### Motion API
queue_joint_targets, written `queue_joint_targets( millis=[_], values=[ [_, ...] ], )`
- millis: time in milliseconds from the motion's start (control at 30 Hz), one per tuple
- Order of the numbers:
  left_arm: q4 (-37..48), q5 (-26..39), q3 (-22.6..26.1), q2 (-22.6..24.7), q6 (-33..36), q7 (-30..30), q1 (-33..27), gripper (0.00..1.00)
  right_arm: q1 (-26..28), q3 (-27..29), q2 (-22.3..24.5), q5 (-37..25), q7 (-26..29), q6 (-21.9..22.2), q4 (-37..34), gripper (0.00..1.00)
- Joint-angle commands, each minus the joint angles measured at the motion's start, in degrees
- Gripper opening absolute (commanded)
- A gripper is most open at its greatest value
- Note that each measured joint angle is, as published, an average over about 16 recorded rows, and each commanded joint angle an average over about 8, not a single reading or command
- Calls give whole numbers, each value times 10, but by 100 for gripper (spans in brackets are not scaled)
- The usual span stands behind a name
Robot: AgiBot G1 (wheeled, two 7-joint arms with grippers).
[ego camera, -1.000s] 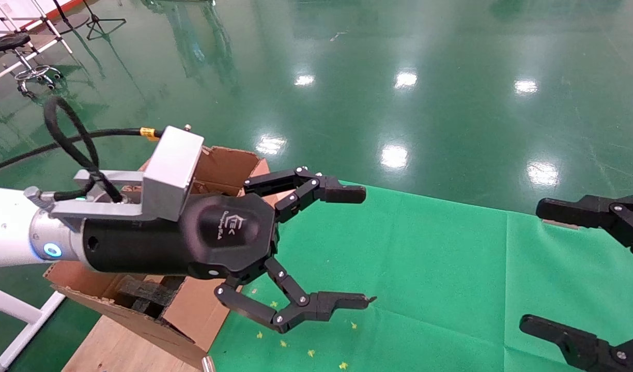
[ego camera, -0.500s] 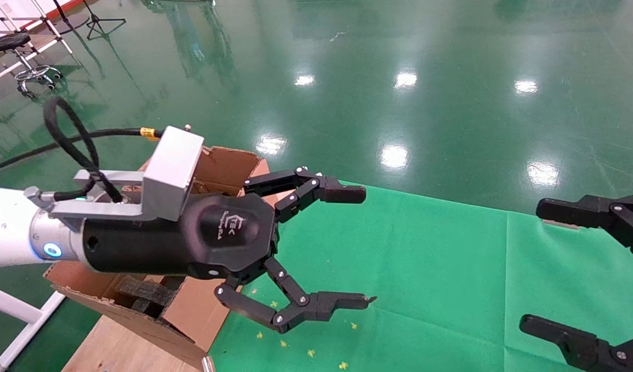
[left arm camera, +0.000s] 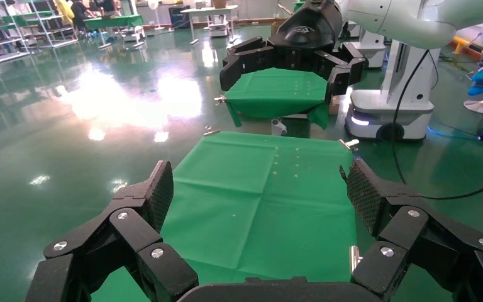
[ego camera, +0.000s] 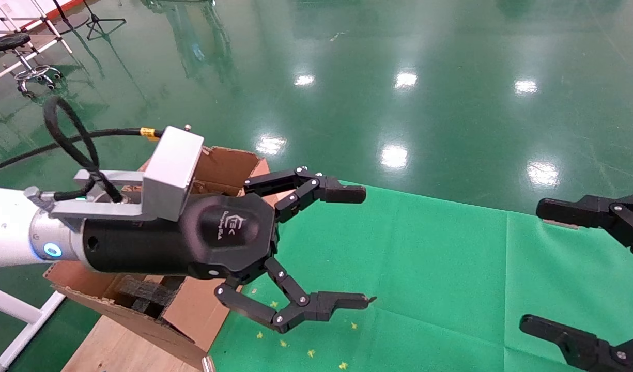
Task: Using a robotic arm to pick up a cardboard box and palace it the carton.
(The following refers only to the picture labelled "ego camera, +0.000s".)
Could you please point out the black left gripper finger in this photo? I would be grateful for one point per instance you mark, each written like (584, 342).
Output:
(342, 194)
(321, 306)

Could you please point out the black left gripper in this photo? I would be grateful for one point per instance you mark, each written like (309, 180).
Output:
(156, 245)

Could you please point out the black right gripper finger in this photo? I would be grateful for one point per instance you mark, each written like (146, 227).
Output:
(580, 349)
(605, 217)

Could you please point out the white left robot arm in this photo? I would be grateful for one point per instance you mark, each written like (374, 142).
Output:
(6, 227)

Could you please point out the large open cardboard carton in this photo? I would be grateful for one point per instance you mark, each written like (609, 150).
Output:
(197, 310)

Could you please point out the black foam block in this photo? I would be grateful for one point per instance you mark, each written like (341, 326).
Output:
(145, 292)

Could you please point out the green table cloth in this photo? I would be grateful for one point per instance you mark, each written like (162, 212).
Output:
(450, 284)

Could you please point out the black tripod stand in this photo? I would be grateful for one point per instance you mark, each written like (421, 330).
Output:
(96, 23)

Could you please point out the black round base stand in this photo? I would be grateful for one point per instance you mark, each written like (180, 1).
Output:
(71, 23)

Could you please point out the black round stool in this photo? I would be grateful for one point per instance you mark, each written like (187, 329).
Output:
(9, 42)

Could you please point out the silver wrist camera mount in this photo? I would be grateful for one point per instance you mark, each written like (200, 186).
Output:
(171, 165)

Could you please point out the white table leg frame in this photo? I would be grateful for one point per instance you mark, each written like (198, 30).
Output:
(11, 305)

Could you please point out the white metal rack frame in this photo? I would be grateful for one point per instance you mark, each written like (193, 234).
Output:
(6, 72)

